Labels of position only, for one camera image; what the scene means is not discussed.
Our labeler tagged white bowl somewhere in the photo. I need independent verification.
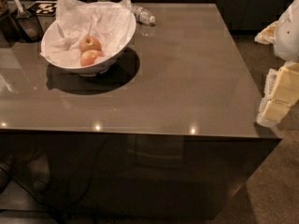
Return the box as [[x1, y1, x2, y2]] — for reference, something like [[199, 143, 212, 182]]
[[40, 1, 137, 77]]

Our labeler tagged black cable on floor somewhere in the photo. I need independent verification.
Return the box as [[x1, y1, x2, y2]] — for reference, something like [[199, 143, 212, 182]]
[[0, 133, 113, 224]]

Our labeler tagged clear plastic water bottle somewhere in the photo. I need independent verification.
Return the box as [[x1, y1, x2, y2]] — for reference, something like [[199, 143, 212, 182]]
[[131, 4, 156, 25]]

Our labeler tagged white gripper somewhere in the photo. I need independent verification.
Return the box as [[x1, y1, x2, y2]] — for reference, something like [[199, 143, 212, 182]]
[[254, 0, 299, 127]]

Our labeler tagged red yellow apple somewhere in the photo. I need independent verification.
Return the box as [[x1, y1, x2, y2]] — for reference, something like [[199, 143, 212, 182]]
[[79, 35, 102, 52], [80, 49, 104, 67]]

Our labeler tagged black white marker tag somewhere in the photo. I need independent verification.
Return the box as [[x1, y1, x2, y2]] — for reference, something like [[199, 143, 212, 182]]
[[29, 1, 57, 17]]

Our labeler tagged black scoop with handle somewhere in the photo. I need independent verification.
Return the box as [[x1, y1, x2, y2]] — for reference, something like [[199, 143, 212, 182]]
[[11, 0, 44, 43]]

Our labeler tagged white paper in bowl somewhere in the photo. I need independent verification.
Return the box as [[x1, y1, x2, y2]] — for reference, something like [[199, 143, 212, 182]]
[[39, 0, 136, 69]]

